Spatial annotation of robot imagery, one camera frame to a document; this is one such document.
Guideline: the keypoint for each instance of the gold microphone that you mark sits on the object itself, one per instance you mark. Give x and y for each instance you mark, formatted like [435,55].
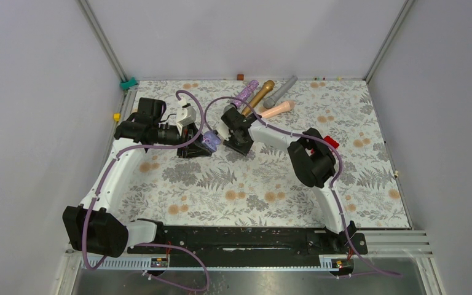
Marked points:
[265,89]

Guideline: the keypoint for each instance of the blue-grey earbud case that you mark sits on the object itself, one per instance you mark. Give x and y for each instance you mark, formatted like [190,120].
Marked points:
[211,141]

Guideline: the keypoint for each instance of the pink microphone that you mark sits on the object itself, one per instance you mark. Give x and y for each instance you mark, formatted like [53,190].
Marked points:
[284,107]

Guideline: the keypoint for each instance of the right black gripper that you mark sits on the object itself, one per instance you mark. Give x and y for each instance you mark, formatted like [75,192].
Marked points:
[230,143]

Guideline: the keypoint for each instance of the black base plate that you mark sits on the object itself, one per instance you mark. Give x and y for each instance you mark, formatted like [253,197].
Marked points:
[247,246]

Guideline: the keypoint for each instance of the grey microphone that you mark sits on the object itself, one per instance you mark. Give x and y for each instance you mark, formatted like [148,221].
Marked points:
[271,100]

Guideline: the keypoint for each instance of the teal corner clamp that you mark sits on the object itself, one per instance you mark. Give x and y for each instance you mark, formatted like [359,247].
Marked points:
[129,83]

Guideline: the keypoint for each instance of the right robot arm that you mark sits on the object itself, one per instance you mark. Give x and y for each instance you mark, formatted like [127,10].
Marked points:
[316,165]

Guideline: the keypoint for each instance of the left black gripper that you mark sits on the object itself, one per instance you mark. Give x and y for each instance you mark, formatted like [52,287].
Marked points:
[195,149]

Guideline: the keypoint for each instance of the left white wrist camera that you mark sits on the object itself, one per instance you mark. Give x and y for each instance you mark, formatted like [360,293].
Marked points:
[185,115]

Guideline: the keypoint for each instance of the purple glitter microphone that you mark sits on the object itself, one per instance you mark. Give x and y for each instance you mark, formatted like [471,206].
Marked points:
[242,96]

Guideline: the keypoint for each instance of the yellow small cube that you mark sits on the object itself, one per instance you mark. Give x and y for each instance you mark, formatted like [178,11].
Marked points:
[116,117]

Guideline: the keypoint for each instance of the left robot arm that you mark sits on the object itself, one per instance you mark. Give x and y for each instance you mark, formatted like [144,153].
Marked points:
[94,225]

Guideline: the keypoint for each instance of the floral patterned table mat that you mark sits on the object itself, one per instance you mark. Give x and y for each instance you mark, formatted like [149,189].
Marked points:
[261,189]

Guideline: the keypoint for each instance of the red plastic box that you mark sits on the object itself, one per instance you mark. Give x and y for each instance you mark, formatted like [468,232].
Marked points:
[331,141]

